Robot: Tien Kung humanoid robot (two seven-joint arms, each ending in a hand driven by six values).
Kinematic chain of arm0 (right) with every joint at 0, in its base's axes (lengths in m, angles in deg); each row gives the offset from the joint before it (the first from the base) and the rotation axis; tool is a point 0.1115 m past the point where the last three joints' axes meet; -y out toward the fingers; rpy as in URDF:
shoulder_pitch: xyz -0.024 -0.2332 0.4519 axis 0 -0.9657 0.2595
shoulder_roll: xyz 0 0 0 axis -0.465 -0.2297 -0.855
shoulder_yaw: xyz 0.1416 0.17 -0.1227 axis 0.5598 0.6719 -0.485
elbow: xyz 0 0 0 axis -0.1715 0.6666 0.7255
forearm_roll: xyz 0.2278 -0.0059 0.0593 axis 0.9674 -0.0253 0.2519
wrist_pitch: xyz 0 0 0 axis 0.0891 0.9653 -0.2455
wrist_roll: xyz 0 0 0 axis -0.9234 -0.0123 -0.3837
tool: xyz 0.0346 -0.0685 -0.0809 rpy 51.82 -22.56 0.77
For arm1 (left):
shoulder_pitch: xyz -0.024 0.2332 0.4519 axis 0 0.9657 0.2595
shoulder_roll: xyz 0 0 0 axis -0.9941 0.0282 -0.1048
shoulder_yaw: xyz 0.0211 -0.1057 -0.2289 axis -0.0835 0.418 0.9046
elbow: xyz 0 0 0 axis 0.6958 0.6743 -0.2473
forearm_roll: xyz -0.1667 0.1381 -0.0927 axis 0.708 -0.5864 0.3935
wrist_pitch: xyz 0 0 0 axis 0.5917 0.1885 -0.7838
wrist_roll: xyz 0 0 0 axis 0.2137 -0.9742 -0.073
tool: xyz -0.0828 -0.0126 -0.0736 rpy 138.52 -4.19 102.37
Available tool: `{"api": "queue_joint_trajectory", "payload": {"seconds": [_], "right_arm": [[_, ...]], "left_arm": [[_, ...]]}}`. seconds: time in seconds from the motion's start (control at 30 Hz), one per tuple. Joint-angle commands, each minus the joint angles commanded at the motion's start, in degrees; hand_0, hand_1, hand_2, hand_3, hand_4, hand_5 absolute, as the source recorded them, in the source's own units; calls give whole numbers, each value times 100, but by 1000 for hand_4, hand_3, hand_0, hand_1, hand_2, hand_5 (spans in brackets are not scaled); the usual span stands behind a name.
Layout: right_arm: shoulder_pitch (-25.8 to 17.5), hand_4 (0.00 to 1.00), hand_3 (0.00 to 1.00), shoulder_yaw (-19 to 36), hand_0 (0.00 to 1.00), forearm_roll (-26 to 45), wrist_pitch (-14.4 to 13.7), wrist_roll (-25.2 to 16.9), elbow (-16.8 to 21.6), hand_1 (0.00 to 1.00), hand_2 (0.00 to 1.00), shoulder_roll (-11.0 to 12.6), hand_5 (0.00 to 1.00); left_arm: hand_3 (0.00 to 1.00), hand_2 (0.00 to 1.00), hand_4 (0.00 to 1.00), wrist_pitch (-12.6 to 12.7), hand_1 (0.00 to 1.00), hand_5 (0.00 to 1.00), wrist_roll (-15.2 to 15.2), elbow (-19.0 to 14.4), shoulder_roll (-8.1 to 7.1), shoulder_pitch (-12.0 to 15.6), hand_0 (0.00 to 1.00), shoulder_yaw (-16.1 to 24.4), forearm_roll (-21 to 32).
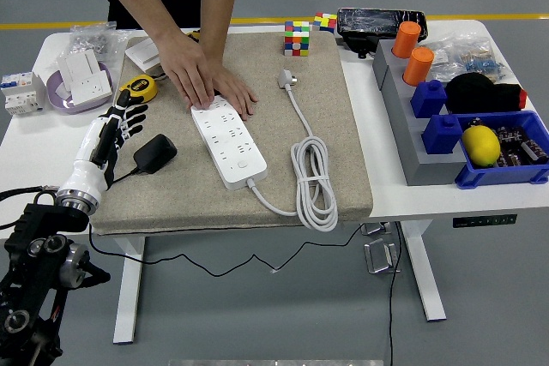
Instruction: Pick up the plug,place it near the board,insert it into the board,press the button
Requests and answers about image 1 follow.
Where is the clear bag of white parts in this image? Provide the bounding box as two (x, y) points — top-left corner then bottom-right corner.
(424, 38), (456, 82)

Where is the person's right hand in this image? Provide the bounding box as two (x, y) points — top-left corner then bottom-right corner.
(154, 30), (217, 111)

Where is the white plastic panel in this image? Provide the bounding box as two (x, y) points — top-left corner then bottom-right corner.
(57, 49), (102, 84)

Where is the thin black adapter cord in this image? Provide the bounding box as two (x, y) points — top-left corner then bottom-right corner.
(87, 166), (364, 277)

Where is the grey stepped block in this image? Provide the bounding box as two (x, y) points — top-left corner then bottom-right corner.
(371, 38), (468, 187)

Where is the blue plastic bin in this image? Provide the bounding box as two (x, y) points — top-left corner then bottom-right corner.
(454, 110), (549, 190)

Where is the flat yellow tape measure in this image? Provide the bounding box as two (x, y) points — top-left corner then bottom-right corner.
(118, 71), (168, 105)

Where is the grey-brown fabric mat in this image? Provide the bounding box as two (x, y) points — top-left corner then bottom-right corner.
(88, 31), (374, 237)

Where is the large Rubik's cube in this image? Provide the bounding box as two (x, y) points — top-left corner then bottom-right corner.
(283, 20), (311, 57)

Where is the purple bowl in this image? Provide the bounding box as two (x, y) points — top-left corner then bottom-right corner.
(45, 61), (113, 116)

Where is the white table leg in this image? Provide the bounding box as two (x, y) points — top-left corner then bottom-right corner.
(112, 235), (147, 345)
(396, 219), (448, 322)

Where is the small blue block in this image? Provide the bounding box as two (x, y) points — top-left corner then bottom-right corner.
(409, 79), (449, 119)

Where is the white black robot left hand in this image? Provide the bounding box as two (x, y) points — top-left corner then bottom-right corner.
(57, 90), (149, 198)

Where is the black wrapped box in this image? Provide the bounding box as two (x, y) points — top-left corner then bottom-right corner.
(336, 7), (429, 60)

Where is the orange cylinder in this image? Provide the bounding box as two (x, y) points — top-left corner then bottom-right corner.
(391, 21), (422, 59)
(401, 46), (436, 87)

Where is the clear bag of blue parts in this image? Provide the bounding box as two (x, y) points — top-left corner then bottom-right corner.
(445, 31), (510, 84)

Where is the person's left hand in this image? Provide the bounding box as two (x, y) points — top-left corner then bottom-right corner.
(213, 63), (260, 122)

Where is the large blue block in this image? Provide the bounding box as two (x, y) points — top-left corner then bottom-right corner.
(420, 113), (465, 156)

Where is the yellow lemon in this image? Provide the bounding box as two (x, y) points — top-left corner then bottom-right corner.
(461, 124), (502, 168)

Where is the small metal bracket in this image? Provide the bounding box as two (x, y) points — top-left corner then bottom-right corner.
(359, 222), (392, 237)

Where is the black floor cable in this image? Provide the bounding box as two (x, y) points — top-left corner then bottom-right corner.
(385, 222), (404, 366)

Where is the large metal bracket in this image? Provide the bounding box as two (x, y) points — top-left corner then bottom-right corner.
(363, 237), (402, 275)

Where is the small Rubik's cube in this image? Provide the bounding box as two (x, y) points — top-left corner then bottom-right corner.
(311, 12), (338, 35)

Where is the black cloth with red end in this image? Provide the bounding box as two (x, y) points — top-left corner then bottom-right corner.
(444, 72), (528, 115)

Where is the white circuit breaker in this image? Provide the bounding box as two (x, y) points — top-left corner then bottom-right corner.
(0, 70), (47, 117)

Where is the black table control panel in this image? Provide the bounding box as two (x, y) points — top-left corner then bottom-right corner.
(452, 213), (518, 229)

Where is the white wall socket panel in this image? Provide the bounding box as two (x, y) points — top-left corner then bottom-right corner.
(68, 69), (111, 106)

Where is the white wall switch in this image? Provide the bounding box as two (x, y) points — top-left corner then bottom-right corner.
(124, 37), (166, 74)

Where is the white power strip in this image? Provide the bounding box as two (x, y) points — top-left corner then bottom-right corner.
(190, 97), (268, 190)

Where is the white power strip cable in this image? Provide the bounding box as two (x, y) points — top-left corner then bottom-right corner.
(246, 68), (340, 233)

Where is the black power adapter plug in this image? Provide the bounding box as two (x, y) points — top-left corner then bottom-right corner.
(133, 134), (178, 176)

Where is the clear bag of metal parts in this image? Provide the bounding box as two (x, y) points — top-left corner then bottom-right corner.
(68, 21), (132, 63)

